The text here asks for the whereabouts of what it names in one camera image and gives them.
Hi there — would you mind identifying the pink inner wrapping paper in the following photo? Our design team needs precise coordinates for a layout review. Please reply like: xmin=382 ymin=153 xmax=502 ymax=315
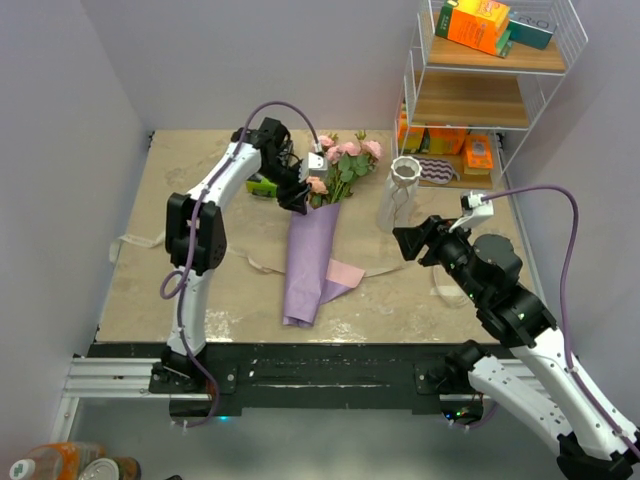
xmin=326 ymin=259 xmax=366 ymax=289

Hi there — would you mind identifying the orange packet bottom right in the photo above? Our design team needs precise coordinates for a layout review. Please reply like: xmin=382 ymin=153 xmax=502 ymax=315
xmin=462 ymin=134 xmax=494 ymax=176

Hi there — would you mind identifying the tin can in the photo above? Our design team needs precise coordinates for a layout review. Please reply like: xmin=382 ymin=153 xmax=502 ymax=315
xmin=79 ymin=457 xmax=142 ymax=480

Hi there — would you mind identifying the orange box bottom middle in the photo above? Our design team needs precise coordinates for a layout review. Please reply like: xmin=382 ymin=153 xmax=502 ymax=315
xmin=427 ymin=127 xmax=468 ymax=155

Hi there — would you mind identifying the pink rose bouquet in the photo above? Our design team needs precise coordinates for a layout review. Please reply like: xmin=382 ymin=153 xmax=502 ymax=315
xmin=307 ymin=130 xmax=383 ymax=209

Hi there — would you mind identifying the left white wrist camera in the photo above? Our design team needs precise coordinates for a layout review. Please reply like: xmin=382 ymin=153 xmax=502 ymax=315
xmin=299 ymin=152 xmax=329 ymax=181

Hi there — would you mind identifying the purple wavy eye mask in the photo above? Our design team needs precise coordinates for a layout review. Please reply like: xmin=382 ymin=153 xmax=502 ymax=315
xmin=415 ymin=157 xmax=460 ymax=185

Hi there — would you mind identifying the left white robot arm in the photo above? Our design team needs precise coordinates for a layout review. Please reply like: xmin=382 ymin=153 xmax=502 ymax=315
xmin=152 ymin=118 xmax=310 ymax=392

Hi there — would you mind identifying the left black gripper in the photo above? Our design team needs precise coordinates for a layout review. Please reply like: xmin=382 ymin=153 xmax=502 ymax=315
xmin=258 ymin=158 xmax=313 ymax=215

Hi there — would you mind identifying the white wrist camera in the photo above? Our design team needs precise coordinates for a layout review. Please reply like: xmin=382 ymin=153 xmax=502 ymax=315
xmin=449 ymin=191 xmax=494 ymax=232
xmin=299 ymin=152 xmax=329 ymax=181

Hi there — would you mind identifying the orange green box top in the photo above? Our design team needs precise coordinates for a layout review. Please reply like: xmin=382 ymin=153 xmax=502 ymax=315
xmin=435 ymin=0 xmax=512 ymax=58

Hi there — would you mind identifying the purple wrapping paper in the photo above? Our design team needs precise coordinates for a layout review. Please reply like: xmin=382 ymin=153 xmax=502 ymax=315
xmin=283 ymin=203 xmax=349 ymax=328

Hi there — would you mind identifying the white wire wooden shelf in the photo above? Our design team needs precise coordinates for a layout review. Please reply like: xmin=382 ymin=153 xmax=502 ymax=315
xmin=392 ymin=1 xmax=588 ymax=189

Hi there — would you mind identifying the orange juice bottle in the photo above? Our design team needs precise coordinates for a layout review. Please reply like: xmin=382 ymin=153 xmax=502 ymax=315
xmin=8 ymin=442 xmax=106 ymax=480

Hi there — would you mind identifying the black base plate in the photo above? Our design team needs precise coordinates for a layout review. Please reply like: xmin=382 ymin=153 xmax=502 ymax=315
xmin=87 ymin=343 xmax=472 ymax=419

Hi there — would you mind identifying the orange box bottom left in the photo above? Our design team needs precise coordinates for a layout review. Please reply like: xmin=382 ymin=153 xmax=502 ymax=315
xmin=396 ymin=102 xmax=426 ymax=154

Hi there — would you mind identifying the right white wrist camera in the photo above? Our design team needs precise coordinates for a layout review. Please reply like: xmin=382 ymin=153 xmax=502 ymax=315
xmin=449 ymin=191 xmax=494 ymax=232

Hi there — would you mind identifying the beige ribbon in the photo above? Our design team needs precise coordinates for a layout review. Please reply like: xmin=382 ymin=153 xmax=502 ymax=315
xmin=109 ymin=231 xmax=470 ymax=308

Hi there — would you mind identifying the black green product box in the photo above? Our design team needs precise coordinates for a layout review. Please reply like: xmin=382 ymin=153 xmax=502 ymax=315
xmin=245 ymin=173 xmax=277 ymax=198

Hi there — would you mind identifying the teal box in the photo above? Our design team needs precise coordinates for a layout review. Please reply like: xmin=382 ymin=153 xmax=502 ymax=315
xmin=508 ymin=11 xmax=557 ymax=50

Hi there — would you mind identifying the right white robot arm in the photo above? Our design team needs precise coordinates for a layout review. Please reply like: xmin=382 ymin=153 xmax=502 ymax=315
xmin=393 ymin=215 xmax=639 ymax=479

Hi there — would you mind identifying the aluminium rail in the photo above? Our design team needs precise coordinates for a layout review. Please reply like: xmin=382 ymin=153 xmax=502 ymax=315
xmin=48 ymin=357 xmax=207 ymax=443

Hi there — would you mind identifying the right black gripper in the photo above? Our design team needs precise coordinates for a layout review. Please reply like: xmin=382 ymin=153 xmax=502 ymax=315
xmin=391 ymin=213 xmax=487 ymax=303

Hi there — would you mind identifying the white ribbed ceramic vase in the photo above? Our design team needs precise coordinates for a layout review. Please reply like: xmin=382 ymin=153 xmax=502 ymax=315
xmin=377 ymin=156 xmax=421 ymax=233

